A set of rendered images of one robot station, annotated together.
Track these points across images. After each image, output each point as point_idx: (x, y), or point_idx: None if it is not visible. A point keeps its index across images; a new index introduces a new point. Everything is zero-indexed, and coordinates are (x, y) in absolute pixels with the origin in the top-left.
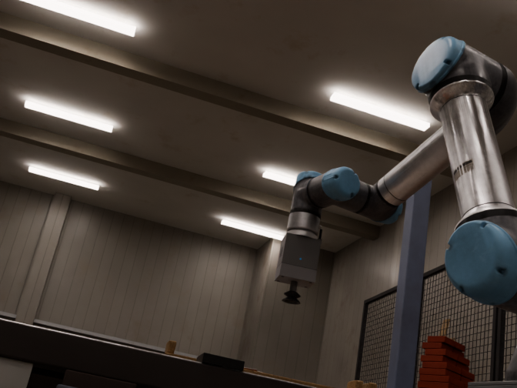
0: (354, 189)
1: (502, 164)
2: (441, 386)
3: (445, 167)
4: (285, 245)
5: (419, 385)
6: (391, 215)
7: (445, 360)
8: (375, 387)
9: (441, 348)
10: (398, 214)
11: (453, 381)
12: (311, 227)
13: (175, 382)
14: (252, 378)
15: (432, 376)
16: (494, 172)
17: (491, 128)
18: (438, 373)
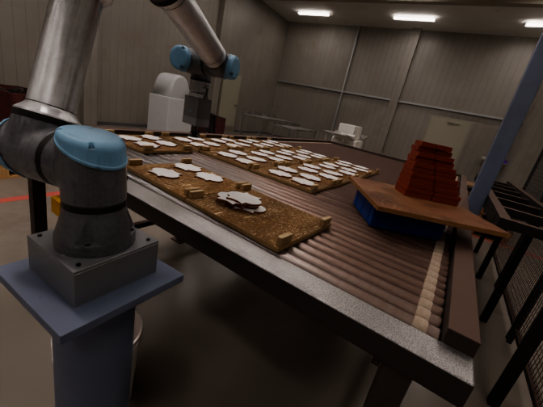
0: (182, 62)
1: (48, 55)
2: (407, 178)
3: (191, 34)
4: (184, 102)
5: (400, 174)
6: (224, 74)
7: (418, 159)
8: (191, 194)
9: (418, 150)
10: (229, 72)
11: (418, 175)
12: (193, 89)
13: None
14: None
15: (406, 169)
16: (33, 68)
17: (52, 17)
18: (410, 169)
